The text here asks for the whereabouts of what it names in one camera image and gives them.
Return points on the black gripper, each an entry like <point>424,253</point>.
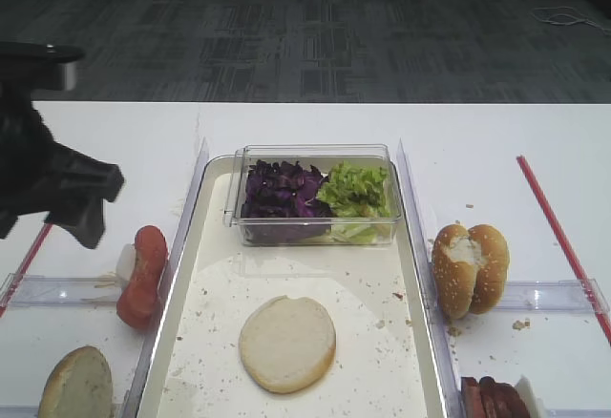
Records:
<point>41,175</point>

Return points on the bun half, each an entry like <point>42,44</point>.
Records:
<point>80,385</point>
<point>287,344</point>

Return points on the red tomato slices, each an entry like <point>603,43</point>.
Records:
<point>139,300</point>

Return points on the green lettuce leaves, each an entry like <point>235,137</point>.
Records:
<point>353,191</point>

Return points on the dark red meat patties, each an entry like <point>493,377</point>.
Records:
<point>487,398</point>

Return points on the left red strip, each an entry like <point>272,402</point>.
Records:
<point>28,256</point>

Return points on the red strip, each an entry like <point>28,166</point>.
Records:
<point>566,247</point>
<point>28,256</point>

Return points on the white onion piece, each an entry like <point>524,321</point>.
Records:
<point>126,262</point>

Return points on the clear plastic salad container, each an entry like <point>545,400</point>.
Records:
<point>313,231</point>

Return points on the purple cabbage leaves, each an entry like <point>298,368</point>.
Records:
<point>283,190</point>

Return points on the white metal tray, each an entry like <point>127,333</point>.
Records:
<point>383,365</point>

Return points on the right sesame bun top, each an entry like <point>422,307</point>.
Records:
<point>493,267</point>

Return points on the right red strip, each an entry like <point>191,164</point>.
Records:
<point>566,247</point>

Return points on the upper left clear rail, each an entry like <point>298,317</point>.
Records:
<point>24,290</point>

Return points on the left long clear rail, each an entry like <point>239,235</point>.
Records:
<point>130,406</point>

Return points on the long clear rail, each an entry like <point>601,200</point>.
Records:
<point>130,406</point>
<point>446,395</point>

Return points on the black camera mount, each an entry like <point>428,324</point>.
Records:
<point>40,66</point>

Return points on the right long clear rail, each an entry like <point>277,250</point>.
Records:
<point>446,395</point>

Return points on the upper right clear rail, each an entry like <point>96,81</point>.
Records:
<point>571,296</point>

